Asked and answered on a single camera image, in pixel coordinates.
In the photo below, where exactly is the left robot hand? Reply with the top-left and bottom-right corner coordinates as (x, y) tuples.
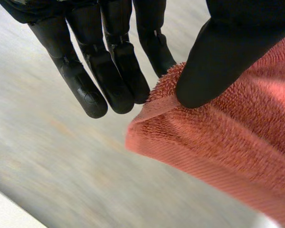
(0, 0), (285, 119)

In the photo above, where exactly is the coral towel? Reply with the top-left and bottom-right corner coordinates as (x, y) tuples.
(124, 32), (285, 228)

